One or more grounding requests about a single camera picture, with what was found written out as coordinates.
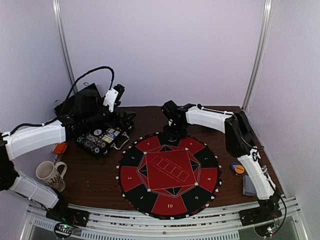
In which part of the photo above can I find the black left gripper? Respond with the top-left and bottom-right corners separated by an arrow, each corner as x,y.
84,99 -> 136,130

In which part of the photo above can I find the blue small blind button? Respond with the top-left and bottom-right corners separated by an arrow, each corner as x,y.
231,162 -> 239,171

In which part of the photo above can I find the orange big blind button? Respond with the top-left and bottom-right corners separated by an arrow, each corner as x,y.
234,165 -> 245,175

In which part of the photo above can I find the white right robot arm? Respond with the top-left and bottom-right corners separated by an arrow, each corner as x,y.
161,100 -> 281,221

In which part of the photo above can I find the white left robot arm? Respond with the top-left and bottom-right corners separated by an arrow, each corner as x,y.
0,84 -> 136,222

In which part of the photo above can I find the black poker chip case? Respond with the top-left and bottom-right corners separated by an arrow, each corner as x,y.
53,81 -> 131,162

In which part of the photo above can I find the orange plastic bowl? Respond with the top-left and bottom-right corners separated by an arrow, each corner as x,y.
52,142 -> 68,155

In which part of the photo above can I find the round red black poker mat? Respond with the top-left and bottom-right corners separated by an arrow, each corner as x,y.
115,132 -> 223,220

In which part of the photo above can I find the white ceramic mug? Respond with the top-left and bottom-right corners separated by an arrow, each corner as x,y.
35,161 -> 67,193

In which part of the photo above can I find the grey playing card deck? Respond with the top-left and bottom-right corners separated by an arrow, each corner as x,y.
242,175 -> 257,196

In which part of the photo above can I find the left aluminium corner post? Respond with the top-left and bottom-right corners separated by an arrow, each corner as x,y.
52,0 -> 75,85

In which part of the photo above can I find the aluminium corner post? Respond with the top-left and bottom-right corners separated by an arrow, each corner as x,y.
242,0 -> 274,113
52,0 -> 75,85

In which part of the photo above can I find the aluminium front rail frame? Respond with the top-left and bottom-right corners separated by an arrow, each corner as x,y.
18,196 -> 311,240

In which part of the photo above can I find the right aluminium corner post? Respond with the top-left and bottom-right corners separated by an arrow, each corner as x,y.
242,0 -> 274,113

